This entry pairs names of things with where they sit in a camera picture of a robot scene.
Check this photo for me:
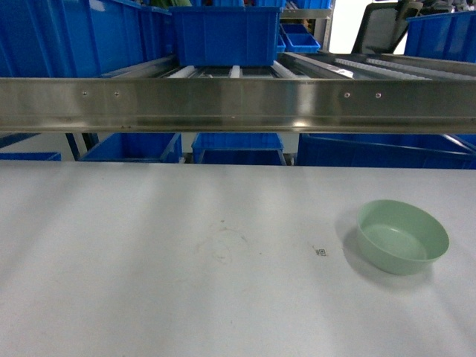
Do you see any far small blue bin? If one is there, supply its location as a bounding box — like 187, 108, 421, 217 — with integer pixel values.
280, 24, 321, 54

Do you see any lower right blue bin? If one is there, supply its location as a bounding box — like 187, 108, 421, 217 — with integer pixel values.
295, 133, 475, 169

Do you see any lower left blue bin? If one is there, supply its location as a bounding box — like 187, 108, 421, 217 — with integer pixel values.
80, 133, 182, 163

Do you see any small QR sticker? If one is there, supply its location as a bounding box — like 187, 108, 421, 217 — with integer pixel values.
315, 249, 327, 257

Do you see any stainless steel shelf rack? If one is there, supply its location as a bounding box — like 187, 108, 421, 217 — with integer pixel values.
1, 53, 475, 134

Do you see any central blue plastic bin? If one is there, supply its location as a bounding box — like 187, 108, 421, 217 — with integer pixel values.
170, 7, 282, 67

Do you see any lower middle blue bin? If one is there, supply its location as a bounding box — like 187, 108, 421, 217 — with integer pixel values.
191, 132, 286, 166

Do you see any grey chair back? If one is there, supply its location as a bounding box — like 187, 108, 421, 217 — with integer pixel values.
351, 1, 408, 54

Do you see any left upper blue bin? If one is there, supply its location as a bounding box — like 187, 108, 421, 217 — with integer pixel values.
1, 1, 174, 77

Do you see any green plastic bowl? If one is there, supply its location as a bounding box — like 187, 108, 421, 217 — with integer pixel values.
356, 199, 450, 276

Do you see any right upper blue bin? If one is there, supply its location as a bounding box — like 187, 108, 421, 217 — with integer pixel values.
404, 11, 475, 63

